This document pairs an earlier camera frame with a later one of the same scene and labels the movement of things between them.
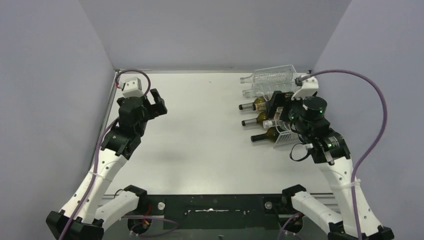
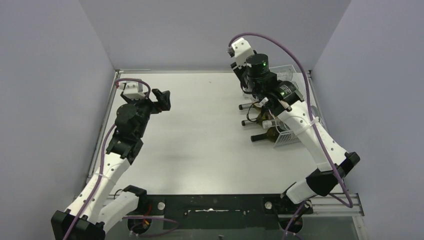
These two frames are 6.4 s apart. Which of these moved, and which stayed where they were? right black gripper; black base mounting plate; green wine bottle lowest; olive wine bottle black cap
Moved: right black gripper
Stayed: black base mounting plate; green wine bottle lowest; olive wine bottle black cap
